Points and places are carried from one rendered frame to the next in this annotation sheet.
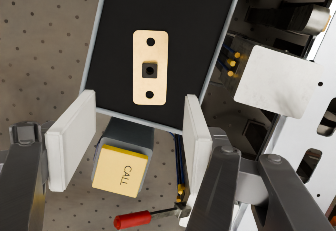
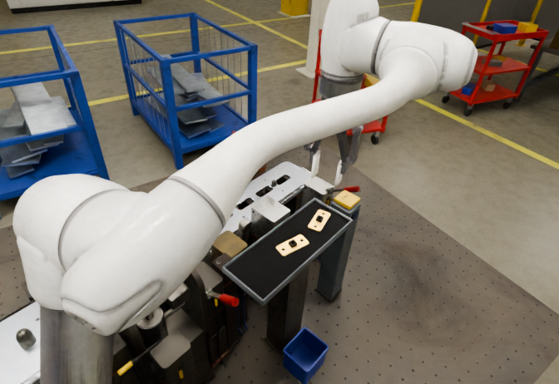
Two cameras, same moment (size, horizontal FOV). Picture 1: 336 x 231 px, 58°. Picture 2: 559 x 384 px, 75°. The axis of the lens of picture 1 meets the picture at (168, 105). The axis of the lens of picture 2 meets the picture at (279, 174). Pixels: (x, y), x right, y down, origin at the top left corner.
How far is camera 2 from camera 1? 0.80 m
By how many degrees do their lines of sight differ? 37
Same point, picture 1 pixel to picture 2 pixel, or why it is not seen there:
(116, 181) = (349, 196)
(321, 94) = (244, 213)
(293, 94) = (266, 204)
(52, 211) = (422, 245)
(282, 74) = (267, 210)
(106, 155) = (349, 204)
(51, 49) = (384, 337)
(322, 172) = (259, 187)
